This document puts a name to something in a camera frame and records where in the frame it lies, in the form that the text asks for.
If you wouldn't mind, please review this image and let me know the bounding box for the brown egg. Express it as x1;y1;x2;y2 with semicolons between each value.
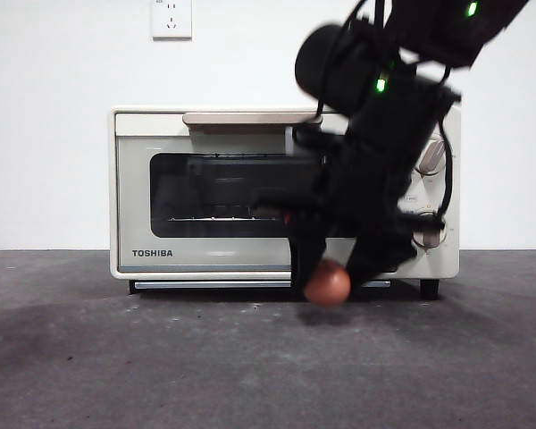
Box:
303;260;352;308

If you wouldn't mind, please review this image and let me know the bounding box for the beige oven door handle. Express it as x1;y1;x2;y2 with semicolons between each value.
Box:
182;112;322;134

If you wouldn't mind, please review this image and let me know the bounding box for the cream timer knob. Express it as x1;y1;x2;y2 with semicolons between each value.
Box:
410;212;446;256

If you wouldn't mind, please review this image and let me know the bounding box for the cream Toshiba toaster oven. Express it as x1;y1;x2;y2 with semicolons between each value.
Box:
109;105;461;282

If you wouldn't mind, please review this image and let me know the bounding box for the silver crumb tray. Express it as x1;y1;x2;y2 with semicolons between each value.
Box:
133;280;392;290

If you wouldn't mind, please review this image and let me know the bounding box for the cream temperature knob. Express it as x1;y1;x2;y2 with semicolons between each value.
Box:
417;138;448;176

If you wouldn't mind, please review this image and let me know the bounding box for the wire oven rack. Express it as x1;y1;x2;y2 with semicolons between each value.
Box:
168;215;291;223

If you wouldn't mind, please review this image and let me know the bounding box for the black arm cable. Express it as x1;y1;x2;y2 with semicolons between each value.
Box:
435;66;456;224

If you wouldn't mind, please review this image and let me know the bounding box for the white wall socket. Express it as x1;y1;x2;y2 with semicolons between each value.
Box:
151;0;193;41

